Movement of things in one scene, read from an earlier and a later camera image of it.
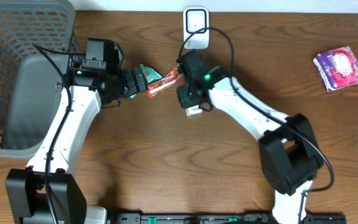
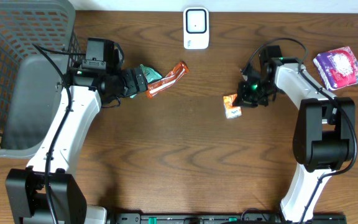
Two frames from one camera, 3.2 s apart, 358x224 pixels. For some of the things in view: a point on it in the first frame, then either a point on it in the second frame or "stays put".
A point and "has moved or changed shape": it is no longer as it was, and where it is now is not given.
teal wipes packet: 150,75 stays put
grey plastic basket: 20,89 stays put
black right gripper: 184,101 to 243,98
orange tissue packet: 194,111 has moved or changed shape
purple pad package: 338,68 stays put
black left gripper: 134,84 stays put
